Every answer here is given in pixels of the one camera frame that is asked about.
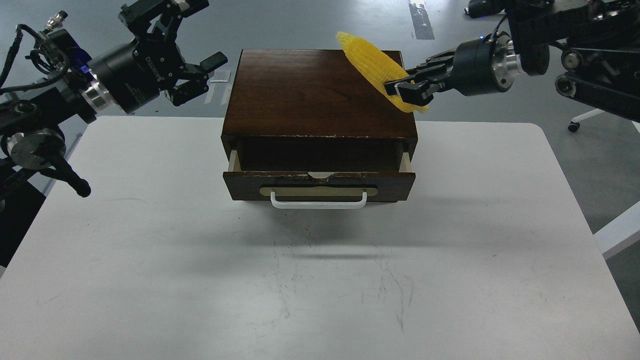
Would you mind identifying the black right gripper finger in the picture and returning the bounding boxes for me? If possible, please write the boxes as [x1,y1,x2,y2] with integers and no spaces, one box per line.
[406,54,455,76]
[382,70,453,106]

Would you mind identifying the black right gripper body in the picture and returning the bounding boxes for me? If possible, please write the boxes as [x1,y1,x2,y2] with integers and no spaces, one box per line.
[452,32,517,96]

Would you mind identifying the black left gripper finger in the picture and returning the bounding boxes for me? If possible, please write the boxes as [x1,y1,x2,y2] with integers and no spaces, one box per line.
[166,51,228,107]
[118,0,210,47]

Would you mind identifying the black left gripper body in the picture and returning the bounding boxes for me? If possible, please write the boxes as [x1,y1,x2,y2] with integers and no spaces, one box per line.
[88,38,186,114]

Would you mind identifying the yellow corn cob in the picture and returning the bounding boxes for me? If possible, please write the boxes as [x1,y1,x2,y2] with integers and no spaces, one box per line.
[335,30,430,114]

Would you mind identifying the wooden drawer with white handle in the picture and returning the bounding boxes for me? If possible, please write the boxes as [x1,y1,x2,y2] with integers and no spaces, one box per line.
[222,136,417,203]

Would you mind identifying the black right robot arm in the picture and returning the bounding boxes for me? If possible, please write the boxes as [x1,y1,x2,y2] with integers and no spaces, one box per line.
[382,0,639,122]

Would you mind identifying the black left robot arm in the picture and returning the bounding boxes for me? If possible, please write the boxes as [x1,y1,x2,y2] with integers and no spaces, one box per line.
[1,0,227,271]

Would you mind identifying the dark wooden drawer cabinet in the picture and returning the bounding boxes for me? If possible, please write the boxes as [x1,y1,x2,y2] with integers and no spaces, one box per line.
[221,48,418,173]

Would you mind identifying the white chair base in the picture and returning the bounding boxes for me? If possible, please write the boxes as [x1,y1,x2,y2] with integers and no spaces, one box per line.
[567,108,605,133]

